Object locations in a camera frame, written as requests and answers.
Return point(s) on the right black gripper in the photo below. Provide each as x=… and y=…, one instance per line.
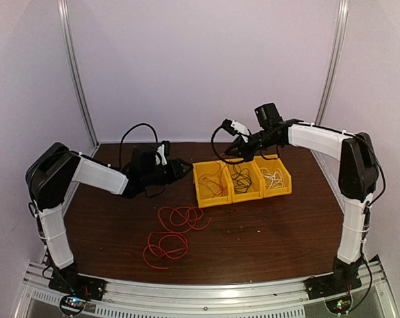
x=244, y=151

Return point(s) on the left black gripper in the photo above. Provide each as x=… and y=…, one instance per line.
x=177, y=172

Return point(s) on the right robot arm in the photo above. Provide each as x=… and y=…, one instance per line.
x=357, y=176

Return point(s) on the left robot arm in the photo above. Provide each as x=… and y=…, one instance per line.
x=49, y=178

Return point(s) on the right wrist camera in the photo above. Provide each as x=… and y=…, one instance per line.
x=234, y=128

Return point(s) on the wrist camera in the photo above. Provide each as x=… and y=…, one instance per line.
x=234, y=128
x=162, y=153

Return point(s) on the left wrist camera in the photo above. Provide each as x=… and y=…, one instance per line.
x=162, y=153

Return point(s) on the front aluminium rail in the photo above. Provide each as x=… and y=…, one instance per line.
x=284, y=298

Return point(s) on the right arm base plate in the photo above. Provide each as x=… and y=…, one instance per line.
x=325, y=286

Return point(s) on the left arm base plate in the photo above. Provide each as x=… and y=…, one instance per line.
x=85, y=287

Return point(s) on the right aluminium frame post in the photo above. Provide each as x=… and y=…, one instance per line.
x=335, y=55

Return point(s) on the aluminium frame post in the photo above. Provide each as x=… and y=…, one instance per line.
x=335, y=55
x=65, y=22

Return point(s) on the left aluminium frame post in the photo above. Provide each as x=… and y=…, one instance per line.
x=65, y=22

